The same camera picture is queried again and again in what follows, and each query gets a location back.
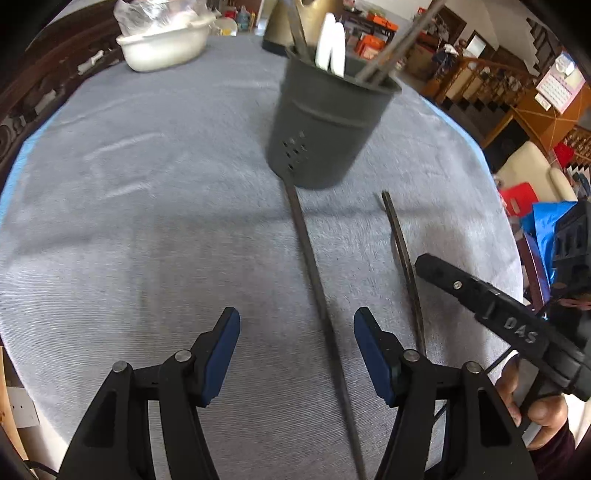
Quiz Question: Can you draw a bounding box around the beige sofa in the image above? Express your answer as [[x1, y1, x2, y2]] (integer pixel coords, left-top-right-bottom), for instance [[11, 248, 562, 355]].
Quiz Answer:
[[496, 141, 578, 204]]

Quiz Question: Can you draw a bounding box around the wall calendar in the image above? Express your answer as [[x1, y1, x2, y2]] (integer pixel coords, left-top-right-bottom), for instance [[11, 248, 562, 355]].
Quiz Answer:
[[536, 52, 586, 114]]

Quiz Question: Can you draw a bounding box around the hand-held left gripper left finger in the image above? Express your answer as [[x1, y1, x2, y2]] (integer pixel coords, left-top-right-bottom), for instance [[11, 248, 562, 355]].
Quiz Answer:
[[58, 307, 241, 480]]

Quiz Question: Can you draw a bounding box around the dark chopstick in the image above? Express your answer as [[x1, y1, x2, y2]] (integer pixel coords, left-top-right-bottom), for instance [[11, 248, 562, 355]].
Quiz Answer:
[[286, 0, 309, 58], [283, 178, 369, 480], [369, 28, 413, 86], [358, 0, 446, 80], [381, 191, 426, 357]]

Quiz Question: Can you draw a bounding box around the person's right hand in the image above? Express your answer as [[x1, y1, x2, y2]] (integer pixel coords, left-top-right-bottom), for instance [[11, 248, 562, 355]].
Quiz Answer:
[[496, 357, 570, 448]]

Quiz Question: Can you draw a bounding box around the grey tablecloth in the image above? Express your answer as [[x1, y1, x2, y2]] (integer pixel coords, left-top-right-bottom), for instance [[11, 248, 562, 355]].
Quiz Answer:
[[0, 32, 525, 480]]

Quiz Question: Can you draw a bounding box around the carved dark wooden bench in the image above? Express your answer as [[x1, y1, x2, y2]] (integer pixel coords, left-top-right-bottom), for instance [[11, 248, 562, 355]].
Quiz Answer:
[[0, 0, 134, 182]]

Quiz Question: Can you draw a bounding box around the bronze electric kettle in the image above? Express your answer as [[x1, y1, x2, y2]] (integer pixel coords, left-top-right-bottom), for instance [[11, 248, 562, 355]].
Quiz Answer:
[[262, 0, 352, 57]]

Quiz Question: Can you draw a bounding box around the blue cloth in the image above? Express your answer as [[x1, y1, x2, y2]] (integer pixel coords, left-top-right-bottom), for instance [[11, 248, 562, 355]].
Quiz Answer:
[[522, 200, 578, 278]]

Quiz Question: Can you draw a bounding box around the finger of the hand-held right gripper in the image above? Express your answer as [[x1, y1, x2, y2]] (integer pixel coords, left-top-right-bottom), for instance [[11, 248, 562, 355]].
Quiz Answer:
[[414, 253, 591, 401]]

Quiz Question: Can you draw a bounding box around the dark grey utensil holder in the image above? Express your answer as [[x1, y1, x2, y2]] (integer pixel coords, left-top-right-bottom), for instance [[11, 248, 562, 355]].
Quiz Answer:
[[266, 44, 403, 190]]

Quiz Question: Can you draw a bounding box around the wooden stair railing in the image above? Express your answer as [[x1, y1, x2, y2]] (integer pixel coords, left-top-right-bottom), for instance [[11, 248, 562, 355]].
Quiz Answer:
[[434, 55, 541, 121]]

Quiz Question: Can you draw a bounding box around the white bowl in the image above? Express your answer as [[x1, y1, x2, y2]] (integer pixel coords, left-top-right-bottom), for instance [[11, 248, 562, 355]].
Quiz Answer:
[[115, 11, 218, 73]]

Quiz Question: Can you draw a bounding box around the white wall socket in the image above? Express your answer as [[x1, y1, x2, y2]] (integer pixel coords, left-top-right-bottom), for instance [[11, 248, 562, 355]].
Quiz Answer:
[[7, 385, 40, 428]]

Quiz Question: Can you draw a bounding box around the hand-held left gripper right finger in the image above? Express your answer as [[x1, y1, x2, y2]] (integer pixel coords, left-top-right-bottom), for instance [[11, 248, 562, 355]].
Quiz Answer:
[[355, 308, 539, 480]]

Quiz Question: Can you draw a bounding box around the orange boxes shelf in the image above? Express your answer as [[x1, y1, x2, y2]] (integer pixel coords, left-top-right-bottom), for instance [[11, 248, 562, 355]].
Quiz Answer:
[[355, 7, 399, 62]]

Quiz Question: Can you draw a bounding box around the red plastic stool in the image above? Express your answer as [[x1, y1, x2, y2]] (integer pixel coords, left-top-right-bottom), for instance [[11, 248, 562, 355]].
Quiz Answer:
[[501, 182, 539, 217]]

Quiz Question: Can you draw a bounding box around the red cloth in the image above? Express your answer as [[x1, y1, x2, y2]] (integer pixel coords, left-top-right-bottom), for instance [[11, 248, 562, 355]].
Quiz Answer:
[[554, 141, 591, 169]]

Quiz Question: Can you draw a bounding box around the wooden cabinet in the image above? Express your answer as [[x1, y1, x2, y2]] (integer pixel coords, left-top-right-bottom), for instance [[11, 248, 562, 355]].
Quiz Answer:
[[406, 14, 463, 85]]

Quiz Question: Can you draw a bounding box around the person's right forearm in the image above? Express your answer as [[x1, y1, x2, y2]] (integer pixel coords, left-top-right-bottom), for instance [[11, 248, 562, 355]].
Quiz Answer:
[[529, 418, 578, 480]]

